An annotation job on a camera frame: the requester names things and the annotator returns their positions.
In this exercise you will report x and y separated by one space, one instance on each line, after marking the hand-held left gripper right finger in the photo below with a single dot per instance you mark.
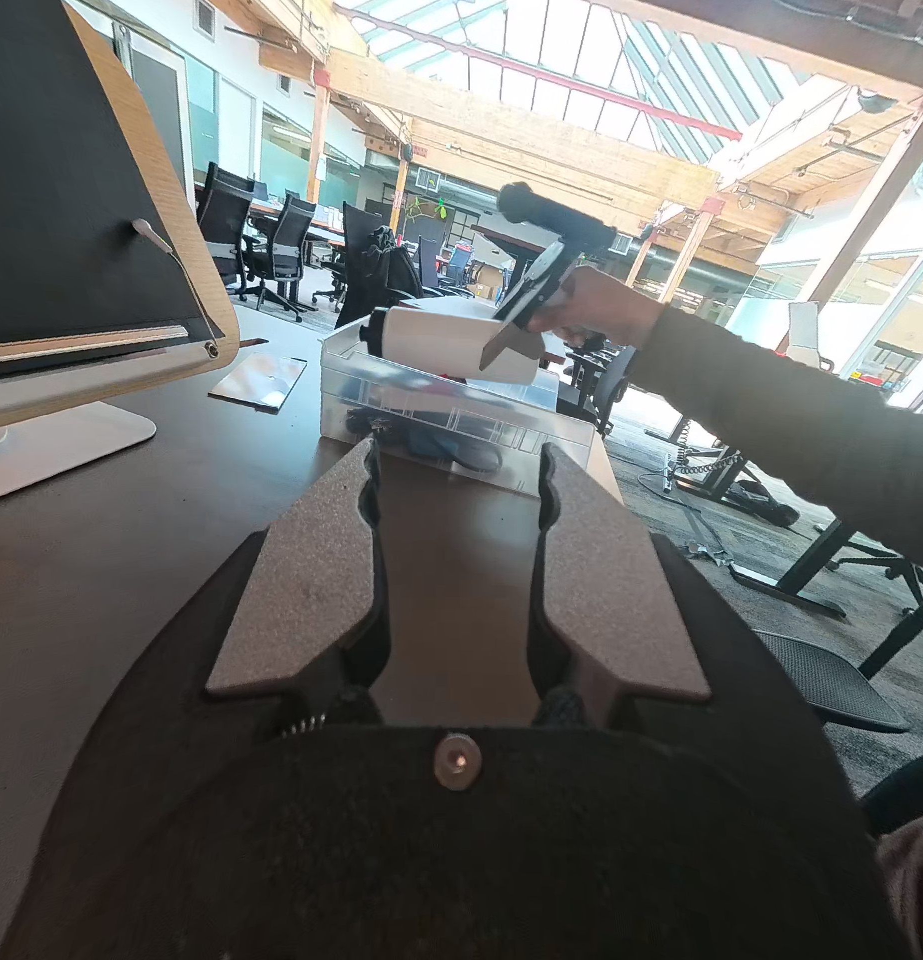
611 600

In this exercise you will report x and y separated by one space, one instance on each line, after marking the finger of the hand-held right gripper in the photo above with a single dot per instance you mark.
510 345

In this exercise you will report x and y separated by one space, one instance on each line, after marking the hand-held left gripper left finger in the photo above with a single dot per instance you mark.
304 600

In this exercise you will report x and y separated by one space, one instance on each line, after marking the white bottle black lid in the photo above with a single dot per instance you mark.
439 337

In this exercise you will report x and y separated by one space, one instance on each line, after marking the clear plastic bin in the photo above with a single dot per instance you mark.
401 405

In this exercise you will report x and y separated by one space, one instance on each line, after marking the person's right forearm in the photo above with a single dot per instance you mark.
791 420

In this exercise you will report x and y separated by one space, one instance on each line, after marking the person's right hand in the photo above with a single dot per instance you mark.
604 307

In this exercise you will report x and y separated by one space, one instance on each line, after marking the white power strip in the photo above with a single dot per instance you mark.
668 472

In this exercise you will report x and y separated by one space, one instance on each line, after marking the black office chair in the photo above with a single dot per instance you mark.
225 217
285 247
379 262

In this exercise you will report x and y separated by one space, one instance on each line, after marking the small square metal plate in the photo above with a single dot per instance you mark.
259 382

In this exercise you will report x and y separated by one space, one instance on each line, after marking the black mesh chair seat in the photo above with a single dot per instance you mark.
829 682

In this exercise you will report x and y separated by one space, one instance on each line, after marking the white monitor stand base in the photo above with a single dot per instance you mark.
71 450

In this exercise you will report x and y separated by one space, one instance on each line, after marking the black wood-edged monitor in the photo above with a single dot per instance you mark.
56 187

